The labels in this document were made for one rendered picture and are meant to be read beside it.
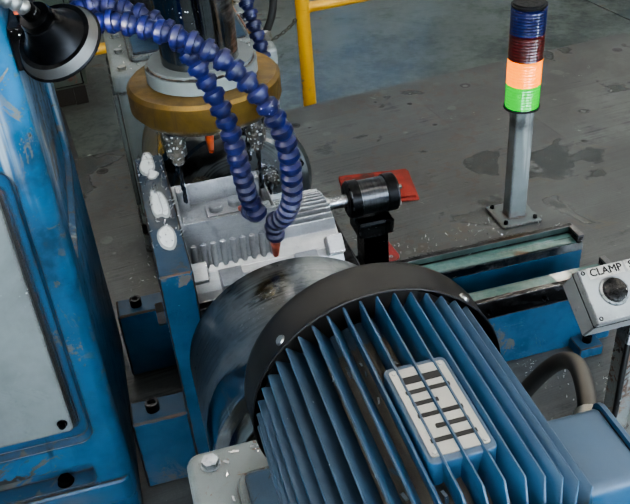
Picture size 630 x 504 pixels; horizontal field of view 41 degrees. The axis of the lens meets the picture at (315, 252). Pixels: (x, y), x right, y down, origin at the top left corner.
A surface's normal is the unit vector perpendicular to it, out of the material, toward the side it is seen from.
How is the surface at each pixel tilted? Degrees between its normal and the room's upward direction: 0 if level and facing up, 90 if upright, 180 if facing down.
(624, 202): 0
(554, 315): 90
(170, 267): 0
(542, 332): 90
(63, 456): 90
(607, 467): 0
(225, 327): 39
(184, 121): 90
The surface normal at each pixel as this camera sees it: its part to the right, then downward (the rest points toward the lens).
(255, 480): -0.07, -0.82
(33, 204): 0.26, 0.54
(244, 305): -0.51, -0.62
